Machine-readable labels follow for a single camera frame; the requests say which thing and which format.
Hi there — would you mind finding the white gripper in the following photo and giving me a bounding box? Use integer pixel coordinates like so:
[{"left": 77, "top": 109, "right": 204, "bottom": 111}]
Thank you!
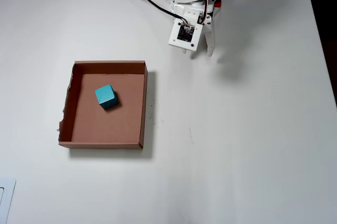
[{"left": 172, "top": 2, "right": 217, "bottom": 58}]

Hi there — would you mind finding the blue cube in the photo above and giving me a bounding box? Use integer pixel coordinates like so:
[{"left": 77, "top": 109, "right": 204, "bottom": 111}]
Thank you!
[{"left": 94, "top": 84, "right": 119, "bottom": 111}]

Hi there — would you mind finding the brown cardboard box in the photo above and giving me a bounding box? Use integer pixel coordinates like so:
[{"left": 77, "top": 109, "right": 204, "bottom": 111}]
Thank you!
[{"left": 56, "top": 60, "right": 148, "bottom": 150}]

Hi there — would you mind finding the white flat device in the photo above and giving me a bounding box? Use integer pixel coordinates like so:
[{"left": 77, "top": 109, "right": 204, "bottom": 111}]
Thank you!
[{"left": 0, "top": 177, "right": 17, "bottom": 224}]

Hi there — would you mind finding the white camera board mount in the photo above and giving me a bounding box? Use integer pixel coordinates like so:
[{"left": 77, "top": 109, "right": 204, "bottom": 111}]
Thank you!
[{"left": 168, "top": 18, "right": 203, "bottom": 52}]

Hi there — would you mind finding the black camera cable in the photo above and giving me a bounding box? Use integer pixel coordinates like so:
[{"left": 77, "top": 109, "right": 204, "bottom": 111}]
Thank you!
[{"left": 123, "top": 0, "right": 193, "bottom": 28}]

